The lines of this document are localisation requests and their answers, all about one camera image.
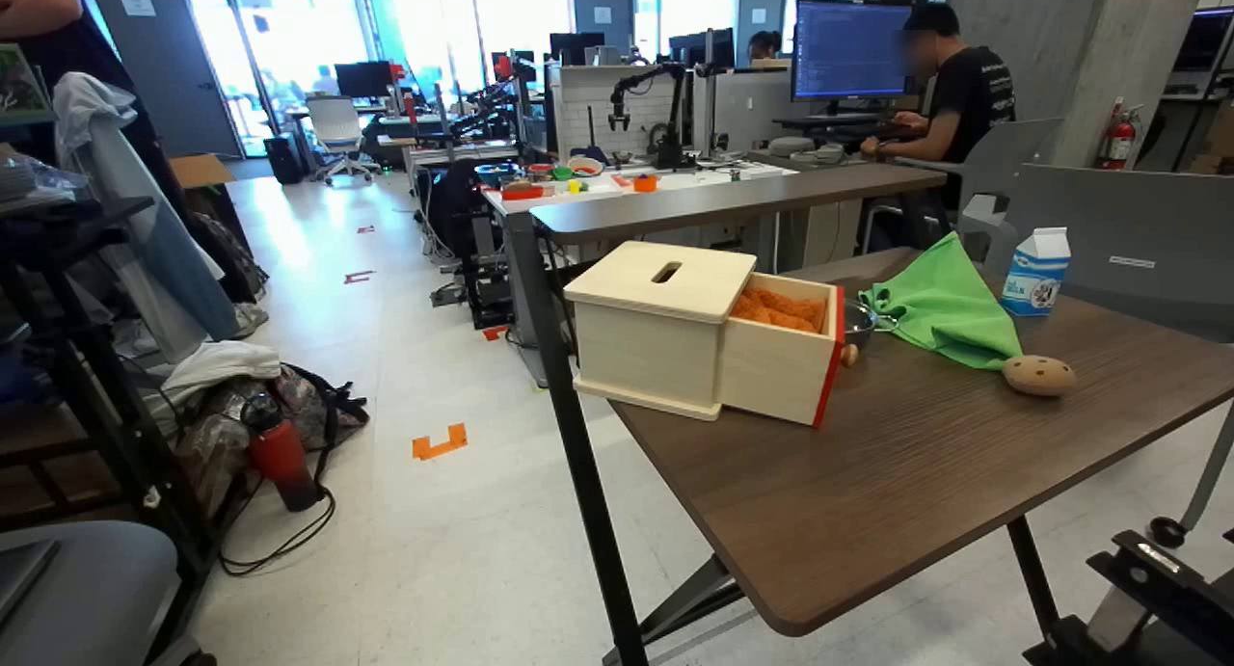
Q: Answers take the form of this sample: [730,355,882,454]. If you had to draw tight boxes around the black stand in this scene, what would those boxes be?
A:
[1022,528,1234,666]

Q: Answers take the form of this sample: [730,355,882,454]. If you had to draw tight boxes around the red water bottle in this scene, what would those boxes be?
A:
[241,393,323,513]

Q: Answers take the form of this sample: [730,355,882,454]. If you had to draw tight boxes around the grey divider panel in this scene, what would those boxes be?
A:
[983,164,1234,344]

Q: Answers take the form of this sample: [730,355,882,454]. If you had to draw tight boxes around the green cloth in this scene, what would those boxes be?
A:
[859,231,1023,371]

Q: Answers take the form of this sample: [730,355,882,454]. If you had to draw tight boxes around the white and blue milk carton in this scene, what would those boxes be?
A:
[1001,226,1072,317]

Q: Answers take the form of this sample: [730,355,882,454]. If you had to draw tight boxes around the wooden box with slot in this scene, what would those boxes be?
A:
[563,241,759,422]

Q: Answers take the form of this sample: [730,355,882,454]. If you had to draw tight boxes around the red fire extinguisher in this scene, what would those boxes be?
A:
[1103,97,1144,171]

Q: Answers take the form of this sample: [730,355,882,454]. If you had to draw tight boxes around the black shelf rack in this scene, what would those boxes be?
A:
[0,196,254,590]

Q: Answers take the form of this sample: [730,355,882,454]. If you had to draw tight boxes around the wooden drawer with red front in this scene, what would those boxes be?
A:
[716,272,846,429]

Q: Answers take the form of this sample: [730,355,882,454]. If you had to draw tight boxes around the orange cloth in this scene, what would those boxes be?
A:
[730,287,828,334]

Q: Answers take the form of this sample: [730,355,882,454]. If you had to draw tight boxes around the grey table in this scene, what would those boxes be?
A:
[529,162,948,387]

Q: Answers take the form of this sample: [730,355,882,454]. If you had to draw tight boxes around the black cable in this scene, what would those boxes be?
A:
[218,488,337,578]

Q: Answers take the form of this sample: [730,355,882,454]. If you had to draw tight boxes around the grey backpack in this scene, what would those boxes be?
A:
[174,362,370,518]

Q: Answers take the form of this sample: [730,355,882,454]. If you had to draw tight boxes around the brown spotted potato toy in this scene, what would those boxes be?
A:
[1003,355,1077,398]

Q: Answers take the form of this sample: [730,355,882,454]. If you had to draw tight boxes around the large computer monitor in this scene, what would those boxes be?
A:
[791,0,914,103]

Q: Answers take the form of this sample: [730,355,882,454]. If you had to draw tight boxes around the grey office chair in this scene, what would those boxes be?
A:
[861,118,1064,254]

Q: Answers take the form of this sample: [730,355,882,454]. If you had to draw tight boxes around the white office chair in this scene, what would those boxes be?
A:
[306,96,381,187]

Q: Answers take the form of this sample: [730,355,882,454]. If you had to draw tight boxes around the light blue hanging jacket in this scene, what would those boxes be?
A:
[53,72,241,363]

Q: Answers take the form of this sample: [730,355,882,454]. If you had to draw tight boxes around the person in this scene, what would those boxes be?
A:
[860,2,1017,209]

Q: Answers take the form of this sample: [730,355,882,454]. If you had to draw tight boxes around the small metal bowl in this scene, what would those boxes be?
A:
[844,301,879,351]

